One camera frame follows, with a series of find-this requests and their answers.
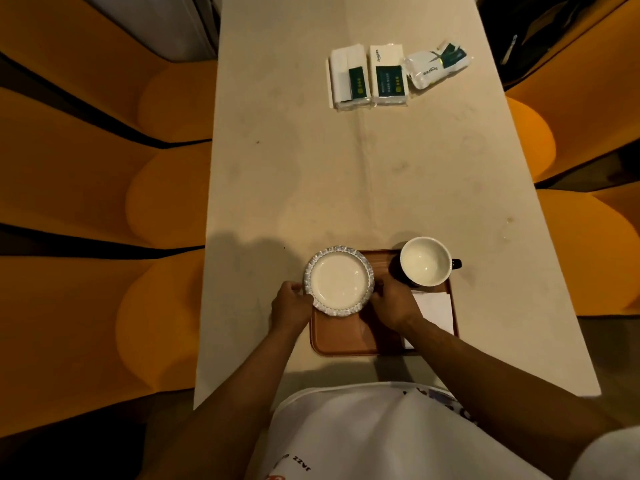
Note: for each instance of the person's left forearm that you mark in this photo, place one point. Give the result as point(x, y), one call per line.
point(235, 409)

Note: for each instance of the orange chair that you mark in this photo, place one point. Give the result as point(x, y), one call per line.
point(100, 184)
point(575, 104)
point(90, 334)
point(100, 79)
point(595, 249)

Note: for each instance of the white printed shirt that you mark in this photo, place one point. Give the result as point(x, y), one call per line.
point(390, 434)

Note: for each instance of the white plate with blue rim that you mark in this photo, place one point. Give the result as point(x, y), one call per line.
point(339, 280)

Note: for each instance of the person's left fingers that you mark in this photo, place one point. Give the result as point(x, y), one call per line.
point(296, 288)

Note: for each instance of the grey bag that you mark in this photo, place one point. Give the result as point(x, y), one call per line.
point(165, 22)

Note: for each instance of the crumpled clear tissue packet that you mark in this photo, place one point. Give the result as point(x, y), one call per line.
point(435, 65)

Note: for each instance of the black bag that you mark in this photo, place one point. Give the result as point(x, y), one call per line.
point(530, 29)

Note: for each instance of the person's right hand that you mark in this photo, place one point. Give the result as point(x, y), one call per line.
point(395, 307)

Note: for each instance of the white paper napkin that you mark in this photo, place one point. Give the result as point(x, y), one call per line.
point(440, 309)

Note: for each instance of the dark mug with white inside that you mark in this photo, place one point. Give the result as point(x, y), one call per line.
point(425, 261)

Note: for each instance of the white tissue packet green label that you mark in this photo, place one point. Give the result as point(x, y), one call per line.
point(348, 77)
point(388, 74)

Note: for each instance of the person's right fingers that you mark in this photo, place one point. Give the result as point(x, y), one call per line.
point(378, 289)

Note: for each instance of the person's right forearm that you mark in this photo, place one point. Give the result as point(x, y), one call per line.
point(500, 389)

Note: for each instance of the person's left hand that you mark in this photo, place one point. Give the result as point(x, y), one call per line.
point(291, 309)

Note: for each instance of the brown plastic tray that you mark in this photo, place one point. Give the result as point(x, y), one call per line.
point(350, 337)

